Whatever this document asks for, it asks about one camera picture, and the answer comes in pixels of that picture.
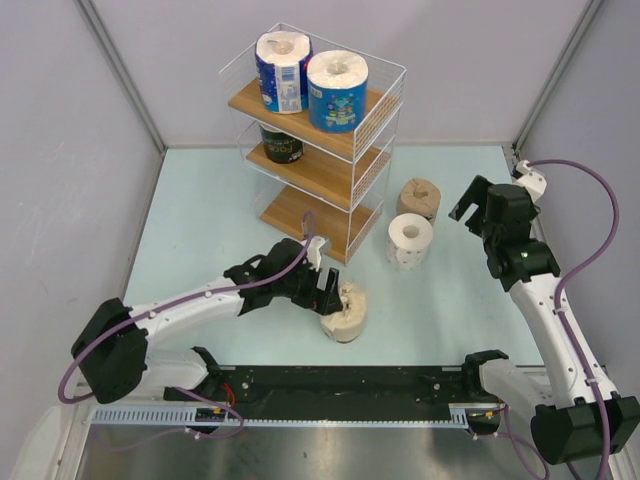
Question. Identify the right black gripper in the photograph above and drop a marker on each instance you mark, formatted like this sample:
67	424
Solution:
477	193

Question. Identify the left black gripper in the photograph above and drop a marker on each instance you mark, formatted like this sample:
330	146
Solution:
324	301

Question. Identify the beige paper roll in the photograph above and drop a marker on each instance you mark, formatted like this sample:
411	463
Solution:
345	326

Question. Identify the black paper roll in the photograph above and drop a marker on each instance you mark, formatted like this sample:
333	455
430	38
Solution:
280	147

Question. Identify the light blue paper roll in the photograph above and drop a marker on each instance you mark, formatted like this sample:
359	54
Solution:
337	85

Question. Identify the dark blue paper roll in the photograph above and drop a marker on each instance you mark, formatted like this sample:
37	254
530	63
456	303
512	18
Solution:
281	60

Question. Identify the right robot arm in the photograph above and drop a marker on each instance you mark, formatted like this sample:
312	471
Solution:
580	413

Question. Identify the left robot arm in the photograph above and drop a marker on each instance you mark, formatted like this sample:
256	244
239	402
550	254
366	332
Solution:
120	349

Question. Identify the brown wrapped paper roll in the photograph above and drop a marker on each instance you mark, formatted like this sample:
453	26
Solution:
421	197

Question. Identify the white dotted paper roll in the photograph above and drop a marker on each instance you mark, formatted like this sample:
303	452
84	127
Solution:
409	237

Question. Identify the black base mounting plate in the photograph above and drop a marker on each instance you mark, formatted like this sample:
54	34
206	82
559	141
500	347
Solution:
318	389

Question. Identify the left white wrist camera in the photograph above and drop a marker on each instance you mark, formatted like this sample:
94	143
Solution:
316	247

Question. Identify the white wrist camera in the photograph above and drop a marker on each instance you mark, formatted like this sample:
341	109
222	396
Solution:
530	180
316	247

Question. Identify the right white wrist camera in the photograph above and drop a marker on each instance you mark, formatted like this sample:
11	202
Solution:
530	180

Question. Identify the grey slotted cable duct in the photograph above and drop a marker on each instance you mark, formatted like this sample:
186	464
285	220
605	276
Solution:
447	416

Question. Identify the white wire wooden shelf rack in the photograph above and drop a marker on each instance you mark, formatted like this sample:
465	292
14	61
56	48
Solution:
341	178

